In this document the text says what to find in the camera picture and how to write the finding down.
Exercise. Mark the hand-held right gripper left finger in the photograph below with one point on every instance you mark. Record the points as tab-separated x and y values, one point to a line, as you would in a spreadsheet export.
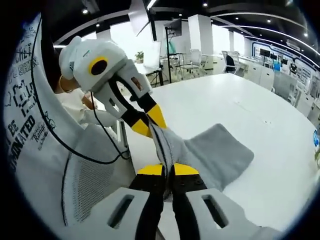
147	200

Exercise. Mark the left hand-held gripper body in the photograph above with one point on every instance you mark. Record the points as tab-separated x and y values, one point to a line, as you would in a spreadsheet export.
110	53

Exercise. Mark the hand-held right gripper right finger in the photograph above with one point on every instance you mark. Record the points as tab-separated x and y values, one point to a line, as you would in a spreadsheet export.
190	200

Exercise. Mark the grey towel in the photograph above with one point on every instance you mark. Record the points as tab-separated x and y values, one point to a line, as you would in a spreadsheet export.
220	155

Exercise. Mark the small potted plant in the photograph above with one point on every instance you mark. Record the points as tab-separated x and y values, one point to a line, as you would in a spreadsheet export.
140	57

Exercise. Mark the white garment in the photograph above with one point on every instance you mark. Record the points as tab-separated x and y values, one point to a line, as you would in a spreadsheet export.
82	112

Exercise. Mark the white softbox panel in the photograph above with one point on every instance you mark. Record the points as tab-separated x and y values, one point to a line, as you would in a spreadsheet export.
152	56

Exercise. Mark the silver reflector panel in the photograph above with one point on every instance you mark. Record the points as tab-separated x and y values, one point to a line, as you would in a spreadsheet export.
137	20

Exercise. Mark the black tripod stand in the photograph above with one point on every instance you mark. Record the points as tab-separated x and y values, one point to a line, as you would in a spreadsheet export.
156	50

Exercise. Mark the white mesh office chair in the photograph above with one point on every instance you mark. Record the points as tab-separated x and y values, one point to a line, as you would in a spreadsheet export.
95	180

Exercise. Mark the white table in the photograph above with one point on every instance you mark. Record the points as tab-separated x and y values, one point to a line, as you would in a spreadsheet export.
225	100

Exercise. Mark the person's white printed shirt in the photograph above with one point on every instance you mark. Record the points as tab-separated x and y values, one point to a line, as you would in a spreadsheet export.
25	112

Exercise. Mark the black backed office chair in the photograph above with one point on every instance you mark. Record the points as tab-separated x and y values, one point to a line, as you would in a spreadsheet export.
230	62

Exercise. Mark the white low cabinet row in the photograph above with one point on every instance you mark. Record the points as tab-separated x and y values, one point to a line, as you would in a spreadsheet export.
257	71

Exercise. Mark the black desktop monitors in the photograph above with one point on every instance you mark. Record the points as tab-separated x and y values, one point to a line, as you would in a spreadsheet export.
265	52

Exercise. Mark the blue storage box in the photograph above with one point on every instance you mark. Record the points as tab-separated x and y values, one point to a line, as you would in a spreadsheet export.
277	67

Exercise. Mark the blue packet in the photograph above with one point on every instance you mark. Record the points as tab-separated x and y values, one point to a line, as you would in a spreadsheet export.
316	138

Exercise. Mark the grey office chair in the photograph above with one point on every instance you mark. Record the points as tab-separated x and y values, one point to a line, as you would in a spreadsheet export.
285	85

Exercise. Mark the ceiling air conditioner unit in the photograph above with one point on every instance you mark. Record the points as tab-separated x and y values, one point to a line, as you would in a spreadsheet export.
293	43

